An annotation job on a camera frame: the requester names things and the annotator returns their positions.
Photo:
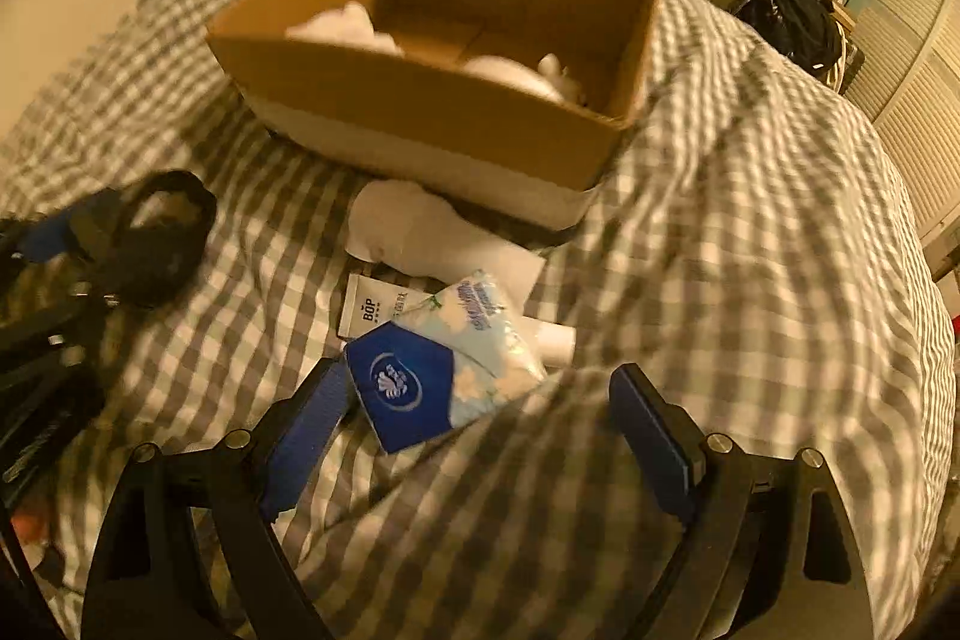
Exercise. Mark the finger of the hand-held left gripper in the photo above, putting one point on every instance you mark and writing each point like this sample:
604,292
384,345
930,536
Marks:
64,231
52,325

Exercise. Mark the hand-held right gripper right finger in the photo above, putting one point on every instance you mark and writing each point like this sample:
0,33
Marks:
654,452

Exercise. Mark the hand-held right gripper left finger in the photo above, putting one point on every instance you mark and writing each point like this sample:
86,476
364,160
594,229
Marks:
304,452

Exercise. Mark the black hair band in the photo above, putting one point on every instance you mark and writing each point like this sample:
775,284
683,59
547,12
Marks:
176,265

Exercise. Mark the blue tissue packet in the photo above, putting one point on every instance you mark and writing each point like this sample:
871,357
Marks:
409,385

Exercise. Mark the cardboard box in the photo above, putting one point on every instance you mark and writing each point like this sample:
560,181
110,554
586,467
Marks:
450,119

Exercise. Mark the person's left hand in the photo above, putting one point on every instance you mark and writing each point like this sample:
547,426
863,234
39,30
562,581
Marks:
31,524

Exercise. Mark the white tube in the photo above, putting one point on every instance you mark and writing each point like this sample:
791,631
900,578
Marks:
366,310

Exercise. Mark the grey checked blanket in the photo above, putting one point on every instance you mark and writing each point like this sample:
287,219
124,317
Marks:
750,250

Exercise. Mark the white sock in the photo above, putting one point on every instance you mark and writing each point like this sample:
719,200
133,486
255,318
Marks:
420,227

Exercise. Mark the white cloth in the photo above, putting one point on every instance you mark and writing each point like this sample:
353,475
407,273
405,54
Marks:
517,74
345,29

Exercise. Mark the slatted wardrobe door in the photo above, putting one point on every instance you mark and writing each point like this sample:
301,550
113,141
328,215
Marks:
915,85

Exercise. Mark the black bag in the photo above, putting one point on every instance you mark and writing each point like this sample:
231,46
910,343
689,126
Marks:
795,21

